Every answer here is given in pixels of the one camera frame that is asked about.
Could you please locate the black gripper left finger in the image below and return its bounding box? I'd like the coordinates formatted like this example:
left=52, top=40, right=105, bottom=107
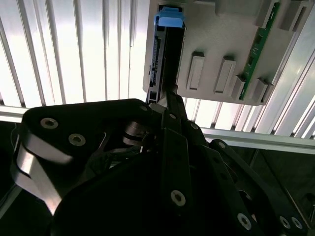
left=11, top=90, right=192, bottom=218

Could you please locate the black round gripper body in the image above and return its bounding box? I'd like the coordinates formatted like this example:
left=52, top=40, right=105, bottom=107
left=50, top=116, right=238, bottom=236

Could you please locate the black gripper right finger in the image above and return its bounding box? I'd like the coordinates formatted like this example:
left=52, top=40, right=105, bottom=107
left=182, top=98, right=308, bottom=236

